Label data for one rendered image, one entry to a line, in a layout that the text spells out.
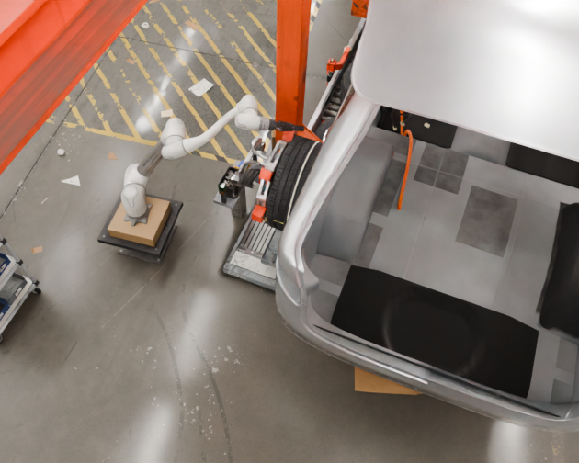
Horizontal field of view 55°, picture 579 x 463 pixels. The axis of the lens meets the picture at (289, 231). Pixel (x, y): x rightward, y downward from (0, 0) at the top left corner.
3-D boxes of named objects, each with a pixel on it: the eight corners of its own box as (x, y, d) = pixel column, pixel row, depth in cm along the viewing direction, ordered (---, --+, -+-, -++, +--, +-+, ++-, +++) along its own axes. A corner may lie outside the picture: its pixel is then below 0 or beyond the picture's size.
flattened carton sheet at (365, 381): (432, 395, 397) (433, 394, 394) (354, 391, 396) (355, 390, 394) (428, 355, 413) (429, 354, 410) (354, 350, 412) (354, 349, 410)
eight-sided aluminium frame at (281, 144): (266, 231, 397) (265, 186, 351) (256, 228, 399) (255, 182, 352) (292, 175, 425) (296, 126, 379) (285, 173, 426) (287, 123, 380)
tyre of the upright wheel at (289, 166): (304, 241, 414) (292, 231, 349) (274, 231, 418) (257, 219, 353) (334, 158, 418) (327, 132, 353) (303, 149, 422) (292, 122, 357)
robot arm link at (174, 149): (180, 147, 363) (180, 131, 370) (156, 156, 368) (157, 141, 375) (191, 158, 373) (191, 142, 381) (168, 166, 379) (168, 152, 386)
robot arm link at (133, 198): (124, 218, 414) (118, 200, 396) (126, 198, 424) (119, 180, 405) (147, 217, 415) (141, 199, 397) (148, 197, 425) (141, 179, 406)
